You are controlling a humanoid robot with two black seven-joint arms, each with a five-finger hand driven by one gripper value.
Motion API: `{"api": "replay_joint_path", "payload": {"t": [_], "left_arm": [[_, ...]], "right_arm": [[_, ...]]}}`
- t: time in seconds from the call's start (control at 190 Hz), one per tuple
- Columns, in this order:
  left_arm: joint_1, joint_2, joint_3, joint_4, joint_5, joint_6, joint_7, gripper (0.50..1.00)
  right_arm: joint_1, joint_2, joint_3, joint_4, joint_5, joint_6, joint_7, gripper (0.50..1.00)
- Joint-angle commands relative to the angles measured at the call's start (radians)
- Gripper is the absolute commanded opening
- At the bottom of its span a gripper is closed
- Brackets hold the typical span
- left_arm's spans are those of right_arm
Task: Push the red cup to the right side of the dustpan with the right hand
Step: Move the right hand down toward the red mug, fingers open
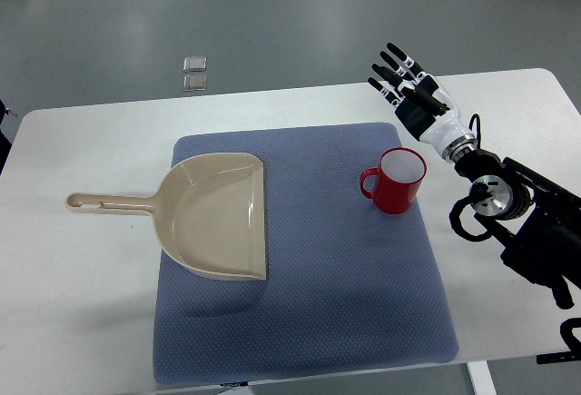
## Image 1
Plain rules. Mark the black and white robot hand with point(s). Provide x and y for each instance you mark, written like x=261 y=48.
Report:
x=424 y=107

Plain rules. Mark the red cup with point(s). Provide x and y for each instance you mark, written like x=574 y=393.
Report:
x=394 y=183

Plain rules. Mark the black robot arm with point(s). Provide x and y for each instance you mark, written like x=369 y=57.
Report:
x=536 y=220

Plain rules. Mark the beige plastic dustpan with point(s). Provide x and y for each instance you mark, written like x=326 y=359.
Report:
x=209 y=215

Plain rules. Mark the upper metal floor plate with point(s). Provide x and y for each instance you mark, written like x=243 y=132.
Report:
x=196 y=63

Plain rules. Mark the white table leg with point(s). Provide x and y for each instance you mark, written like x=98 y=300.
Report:
x=481 y=379

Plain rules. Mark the black table control panel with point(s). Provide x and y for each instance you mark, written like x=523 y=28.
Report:
x=557 y=357

